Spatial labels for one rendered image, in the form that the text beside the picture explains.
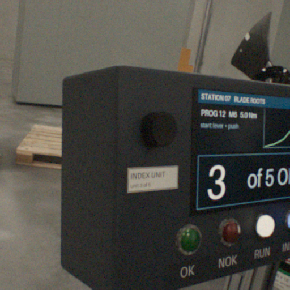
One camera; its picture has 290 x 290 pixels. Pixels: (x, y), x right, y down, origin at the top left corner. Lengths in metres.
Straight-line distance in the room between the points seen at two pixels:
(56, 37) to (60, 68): 0.47
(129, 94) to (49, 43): 6.11
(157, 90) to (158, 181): 0.07
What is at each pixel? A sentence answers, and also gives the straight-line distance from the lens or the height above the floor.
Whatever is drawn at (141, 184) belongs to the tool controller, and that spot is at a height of 1.17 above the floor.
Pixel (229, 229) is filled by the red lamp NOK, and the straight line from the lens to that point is 0.39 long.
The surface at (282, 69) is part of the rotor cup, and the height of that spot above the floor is 1.26.
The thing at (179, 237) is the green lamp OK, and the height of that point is 1.12.
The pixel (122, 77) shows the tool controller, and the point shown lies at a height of 1.25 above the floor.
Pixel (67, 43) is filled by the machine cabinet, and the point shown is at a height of 1.02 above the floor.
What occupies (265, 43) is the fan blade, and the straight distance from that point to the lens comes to 1.38.
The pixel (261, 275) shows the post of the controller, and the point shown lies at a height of 1.00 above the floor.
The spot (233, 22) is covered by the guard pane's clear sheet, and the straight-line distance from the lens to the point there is 2.42.
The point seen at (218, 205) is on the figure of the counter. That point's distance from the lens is 0.38.
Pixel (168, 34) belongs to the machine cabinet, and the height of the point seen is 1.41.
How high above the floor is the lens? 1.28
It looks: 14 degrees down
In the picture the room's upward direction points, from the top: 10 degrees clockwise
